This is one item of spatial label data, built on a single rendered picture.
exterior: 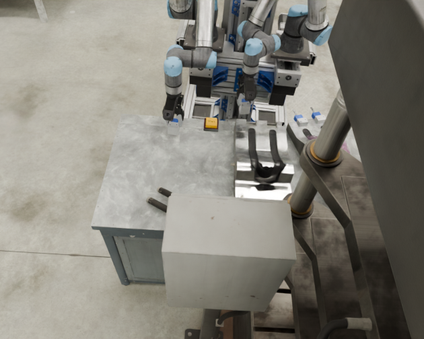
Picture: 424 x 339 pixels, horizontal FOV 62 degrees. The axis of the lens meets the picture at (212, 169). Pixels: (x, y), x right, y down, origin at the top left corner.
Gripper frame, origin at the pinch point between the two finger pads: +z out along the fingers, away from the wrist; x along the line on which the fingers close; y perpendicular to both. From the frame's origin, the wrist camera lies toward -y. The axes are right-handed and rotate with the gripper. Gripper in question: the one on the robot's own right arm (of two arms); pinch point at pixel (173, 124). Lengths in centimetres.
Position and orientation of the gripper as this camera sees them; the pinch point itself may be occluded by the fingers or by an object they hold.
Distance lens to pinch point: 175.8
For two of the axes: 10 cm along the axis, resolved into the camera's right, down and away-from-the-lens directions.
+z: -0.6, 6.0, 8.0
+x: -9.9, -1.6, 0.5
